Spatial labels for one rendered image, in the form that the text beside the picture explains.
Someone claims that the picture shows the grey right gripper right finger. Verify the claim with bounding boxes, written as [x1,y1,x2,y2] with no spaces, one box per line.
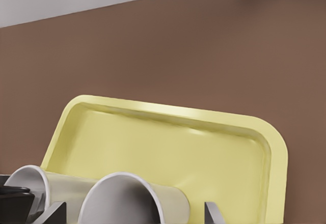
[204,201,225,224]

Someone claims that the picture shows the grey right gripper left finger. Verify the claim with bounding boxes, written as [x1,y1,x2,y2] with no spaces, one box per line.
[38,202,68,224]

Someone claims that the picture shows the white IKEA cup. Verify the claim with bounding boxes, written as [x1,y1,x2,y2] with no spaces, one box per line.
[3,164,100,224]
[77,172,185,224]

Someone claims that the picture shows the pale yellow tray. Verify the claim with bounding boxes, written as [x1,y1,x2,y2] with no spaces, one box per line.
[38,94,290,224]

